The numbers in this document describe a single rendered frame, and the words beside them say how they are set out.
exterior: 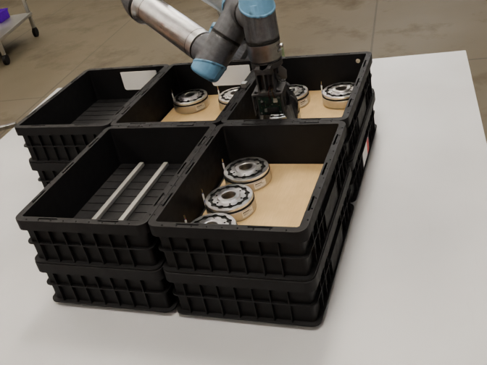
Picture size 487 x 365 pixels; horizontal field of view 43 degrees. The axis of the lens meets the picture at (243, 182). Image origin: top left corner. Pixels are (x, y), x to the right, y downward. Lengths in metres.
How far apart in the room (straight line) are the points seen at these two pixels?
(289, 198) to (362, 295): 0.25
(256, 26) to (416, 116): 0.67
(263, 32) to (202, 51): 0.17
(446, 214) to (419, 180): 0.15
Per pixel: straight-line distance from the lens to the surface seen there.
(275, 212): 1.25
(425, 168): 1.59
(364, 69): 1.58
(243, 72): 1.79
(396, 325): 1.16
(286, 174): 1.37
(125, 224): 1.15
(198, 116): 1.74
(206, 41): 1.45
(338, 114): 1.60
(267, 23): 1.34
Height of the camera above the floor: 1.53
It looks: 31 degrees down
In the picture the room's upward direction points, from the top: 12 degrees counter-clockwise
